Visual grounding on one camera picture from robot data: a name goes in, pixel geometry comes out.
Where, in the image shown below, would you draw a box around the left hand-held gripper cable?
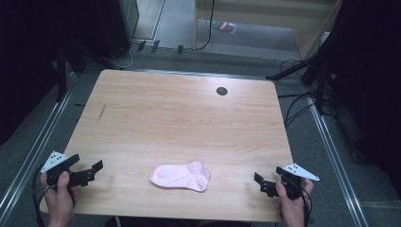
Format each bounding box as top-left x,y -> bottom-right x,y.
31,163 -> 57,227

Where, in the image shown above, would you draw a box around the metal floor rail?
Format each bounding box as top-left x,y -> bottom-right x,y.
0,71 -> 78,218
306,96 -> 371,227

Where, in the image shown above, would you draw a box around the black floor cables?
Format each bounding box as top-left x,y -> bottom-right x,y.
277,58 -> 336,129

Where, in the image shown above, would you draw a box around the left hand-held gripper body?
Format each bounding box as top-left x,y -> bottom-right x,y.
40,150 -> 96,189

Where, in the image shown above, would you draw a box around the black metal stand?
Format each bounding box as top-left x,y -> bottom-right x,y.
265,51 -> 336,116
56,40 -> 87,102

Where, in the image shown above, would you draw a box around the white floor cable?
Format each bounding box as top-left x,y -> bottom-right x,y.
109,44 -> 140,70

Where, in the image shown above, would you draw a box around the hand-held gripper cable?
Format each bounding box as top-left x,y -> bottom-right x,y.
31,163 -> 57,227
296,179 -> 314,227

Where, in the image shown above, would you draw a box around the person's dark clothing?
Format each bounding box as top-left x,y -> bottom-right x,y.
105,215 -> 254,227

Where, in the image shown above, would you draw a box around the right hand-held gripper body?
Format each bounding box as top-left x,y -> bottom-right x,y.
260,163 -> 321,201

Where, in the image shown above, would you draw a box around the black cabinet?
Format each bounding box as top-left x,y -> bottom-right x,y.
94,0 -> 140,60

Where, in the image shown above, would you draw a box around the right hand-held gripper cable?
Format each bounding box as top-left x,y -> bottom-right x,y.
296,179 -> 314,227

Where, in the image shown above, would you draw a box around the person's right hand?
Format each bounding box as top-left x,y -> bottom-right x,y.
274,178 -> 315,221

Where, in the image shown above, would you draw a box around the black curtain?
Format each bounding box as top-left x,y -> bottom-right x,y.
321,0 -> 401,202
0,0 -> 99,147

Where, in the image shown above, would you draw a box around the black hanging cable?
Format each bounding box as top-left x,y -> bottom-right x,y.
192,0 -> 216,52

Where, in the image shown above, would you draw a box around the colourful packet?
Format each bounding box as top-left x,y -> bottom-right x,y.
212,20 -> 238,35

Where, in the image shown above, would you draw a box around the person's left hand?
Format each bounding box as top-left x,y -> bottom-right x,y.
40,170 -> 80,221

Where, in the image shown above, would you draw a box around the light wooden panel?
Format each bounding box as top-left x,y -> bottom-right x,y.
192,0 -> 345,61

